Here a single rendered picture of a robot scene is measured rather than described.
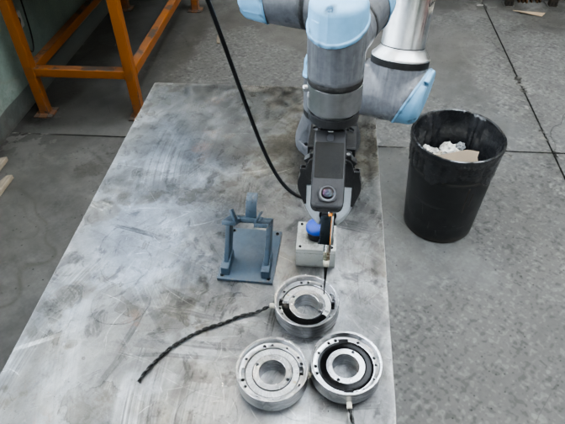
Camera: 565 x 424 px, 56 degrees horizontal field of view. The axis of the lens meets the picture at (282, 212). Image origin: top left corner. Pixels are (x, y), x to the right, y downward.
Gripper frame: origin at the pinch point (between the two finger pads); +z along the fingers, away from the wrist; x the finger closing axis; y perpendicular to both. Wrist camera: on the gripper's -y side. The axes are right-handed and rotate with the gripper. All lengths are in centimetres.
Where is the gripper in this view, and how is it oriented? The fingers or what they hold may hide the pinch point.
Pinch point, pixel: (327, 221)
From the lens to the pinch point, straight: 85.7
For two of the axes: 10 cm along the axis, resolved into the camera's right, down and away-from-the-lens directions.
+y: 1.3, -6.8, 7.2
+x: -9.9, -0.7, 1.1
